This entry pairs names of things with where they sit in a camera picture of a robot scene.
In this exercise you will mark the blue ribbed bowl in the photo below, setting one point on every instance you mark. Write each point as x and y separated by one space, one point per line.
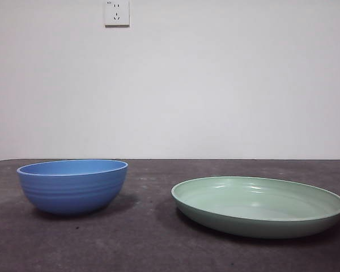
73 195

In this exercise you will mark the green round plate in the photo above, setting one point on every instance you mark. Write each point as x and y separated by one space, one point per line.
258 224

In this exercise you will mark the white wall socket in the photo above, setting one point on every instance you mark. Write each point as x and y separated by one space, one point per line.
116 14

